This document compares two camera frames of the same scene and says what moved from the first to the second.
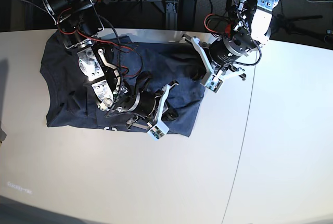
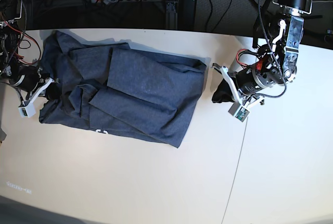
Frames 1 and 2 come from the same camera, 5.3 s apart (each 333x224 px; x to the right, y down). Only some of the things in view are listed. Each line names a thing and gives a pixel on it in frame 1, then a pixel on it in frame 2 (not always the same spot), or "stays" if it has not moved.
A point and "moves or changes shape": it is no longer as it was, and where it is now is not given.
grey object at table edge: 2,135 stays
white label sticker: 13,186 stays
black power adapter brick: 187,15 stays
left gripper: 198,71 -> 245,102
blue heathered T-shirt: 69,101 moves or changes shape
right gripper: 169,114 -> 46,83
